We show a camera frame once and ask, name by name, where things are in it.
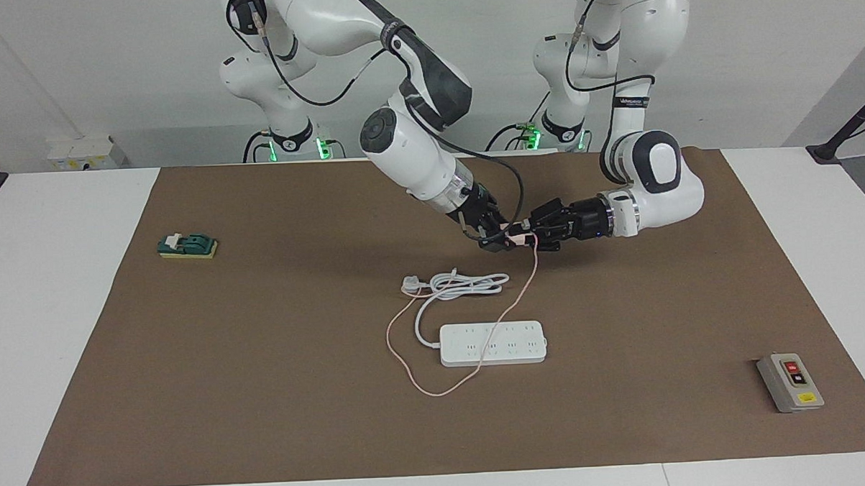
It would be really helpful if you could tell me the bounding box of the black stand pole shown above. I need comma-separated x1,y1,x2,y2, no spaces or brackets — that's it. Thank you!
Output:
804,83,865,167

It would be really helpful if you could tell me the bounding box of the arm gripper cable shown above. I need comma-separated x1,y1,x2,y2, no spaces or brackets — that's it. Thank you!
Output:
247,0,527,240
562,0,659,96

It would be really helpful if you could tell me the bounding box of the grey on-off switch box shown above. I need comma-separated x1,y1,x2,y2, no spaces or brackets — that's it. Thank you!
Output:
756,350,826,415

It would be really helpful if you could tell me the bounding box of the right arm gripper cable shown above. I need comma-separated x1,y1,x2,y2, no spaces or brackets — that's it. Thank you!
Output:
247,0,527,240

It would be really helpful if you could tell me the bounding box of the white wall box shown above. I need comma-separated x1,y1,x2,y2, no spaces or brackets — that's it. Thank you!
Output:
45,133,131,173

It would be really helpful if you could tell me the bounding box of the brown table mat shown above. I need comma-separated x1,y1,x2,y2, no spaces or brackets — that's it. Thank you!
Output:
13,139,865,486

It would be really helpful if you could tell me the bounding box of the left arm gripper cable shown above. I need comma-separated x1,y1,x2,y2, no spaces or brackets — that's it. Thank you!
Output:
562,0,659,96

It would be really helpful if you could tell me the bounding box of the white power strip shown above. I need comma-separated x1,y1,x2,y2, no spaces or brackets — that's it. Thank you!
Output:
438,319,549,369

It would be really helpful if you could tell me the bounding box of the white power strip cord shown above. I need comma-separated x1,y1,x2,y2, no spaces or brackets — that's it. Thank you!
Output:
401,269,513,350

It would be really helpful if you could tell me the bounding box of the black base power cable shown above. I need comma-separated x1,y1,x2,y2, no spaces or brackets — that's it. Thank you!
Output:
241,129,276,165
482,88,554,155

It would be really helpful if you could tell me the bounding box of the pink charging cable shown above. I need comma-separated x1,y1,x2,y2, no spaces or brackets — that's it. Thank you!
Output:
383,232,545,399

